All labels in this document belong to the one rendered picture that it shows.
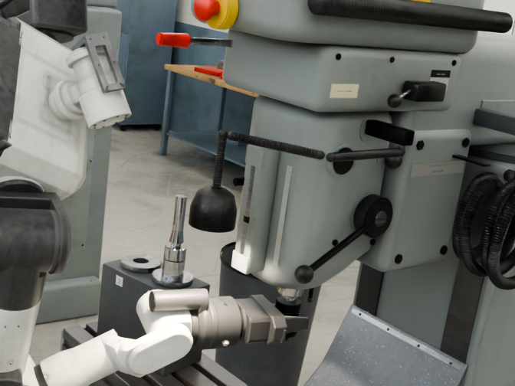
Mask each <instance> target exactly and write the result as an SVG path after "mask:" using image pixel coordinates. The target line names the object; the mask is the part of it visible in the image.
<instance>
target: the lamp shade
mask: <svg viewBox="0 0 515 386"><path fill-rule="evenodd" d="M236 217H237V207H236V203H235V196H234V195H233V194H232V193H231V192H230V191H229V190H228V189H227V188H225V187H222V186H220V187H214V186H213V185H207V186H205V187H204V188H201V189H199V190H198V191H197V192H196V194H195V197H194V198H193V200H192V203H191V205H190V211H189V225H190V226H191V227H193V228H195V229H198V230H200V231H207V232H213V233H225V232H230V231H233V230H234V229H235V223H236Z"/></svg>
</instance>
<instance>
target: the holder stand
mask: <svg viewBox="0 0 515 386"><path fill-rule="evenodd" d="M162 265H163V263H161V261H160V259H158V258H156V257H154V256H151V255H147V254H127V255H126V256H123V257H122V258H121V259H119V260H115V261H111V262H108V263H104V264H103V271H102V280H101V289H100V306H99V315H98V324H97V336H99V335H102V334H104V333H105V332H109V331H110V330H112V329H114V331H116V333H117V336H118V337H120V338H125V339H134V340H137V339H139V338H141V337H143V336H144V335H146V331H145V329H144V328H143V324H142V323H141V321H140V318H139V316H138V314H137V311H136V305H137V303H138V301H139V299H140V298H141V297H142V296H143V295H144V294H146V293H148V292H149V291H152V290H190V289H207V290H208V294H209V290H210V284H208V283H206V282H204V281H201V280H199V279H197V278H195V277H194V276H193V275H192V274H191V273H190V272H188V271H186V270H184V276H183V278H181V279H177V280H174V279H169V278H165V277H164V276H163V275H162ZM201 356H202V350H195V349H194V348H193V347H192V348H191V349H190V351H189V352H188V353H187V354H186V355H185V356H184V357H182V358H180V359H179V360H177V361H174V362H173V363H170V364H168V365H166V366H164V367H162V368H160V369H158V370H156V371H155V372H156V373H158V374H160V375H162V376H166V375H168V374H171V373H173V372H174V371H178V370H179V369H182V368H184V367H187V366H189V365H192V364H194V363H196V362H198V361H200V360H201Z"/></svg>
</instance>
